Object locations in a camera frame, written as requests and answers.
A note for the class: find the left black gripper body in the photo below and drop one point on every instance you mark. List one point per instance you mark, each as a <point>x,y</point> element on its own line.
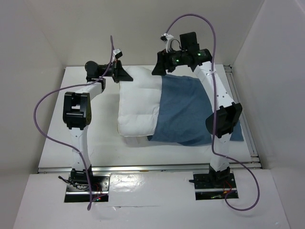
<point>108,73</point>

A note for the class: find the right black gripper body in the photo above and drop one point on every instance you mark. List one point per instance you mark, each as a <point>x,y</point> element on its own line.
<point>175,59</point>

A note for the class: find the white pillow yellow edge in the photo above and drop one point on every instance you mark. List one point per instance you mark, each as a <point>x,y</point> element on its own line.
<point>139,103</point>

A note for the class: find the blue pillowcase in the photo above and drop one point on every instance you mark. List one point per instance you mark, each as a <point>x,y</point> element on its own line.
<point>184,108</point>

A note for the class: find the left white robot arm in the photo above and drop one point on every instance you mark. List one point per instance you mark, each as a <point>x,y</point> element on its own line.
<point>77,114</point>

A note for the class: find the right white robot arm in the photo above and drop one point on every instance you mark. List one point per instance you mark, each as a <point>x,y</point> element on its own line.
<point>226,112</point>

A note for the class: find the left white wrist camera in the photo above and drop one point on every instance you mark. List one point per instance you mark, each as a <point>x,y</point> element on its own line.
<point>117,53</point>

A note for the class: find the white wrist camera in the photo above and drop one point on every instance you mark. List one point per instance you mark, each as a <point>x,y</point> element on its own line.
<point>167,39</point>
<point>117,53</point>

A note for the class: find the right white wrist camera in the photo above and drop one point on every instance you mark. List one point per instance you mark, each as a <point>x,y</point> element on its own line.
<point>167,39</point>

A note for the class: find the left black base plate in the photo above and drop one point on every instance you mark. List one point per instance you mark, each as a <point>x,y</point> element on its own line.
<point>79,193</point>

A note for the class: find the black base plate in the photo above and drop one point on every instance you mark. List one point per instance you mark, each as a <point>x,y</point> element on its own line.
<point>205,190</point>
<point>79,193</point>

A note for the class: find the aluminium side rail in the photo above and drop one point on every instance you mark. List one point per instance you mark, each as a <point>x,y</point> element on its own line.
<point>243,120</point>

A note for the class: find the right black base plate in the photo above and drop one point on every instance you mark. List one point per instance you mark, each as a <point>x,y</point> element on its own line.
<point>205,190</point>

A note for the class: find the aluminium front rail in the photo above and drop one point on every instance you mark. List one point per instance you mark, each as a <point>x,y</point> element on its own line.
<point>170,168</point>

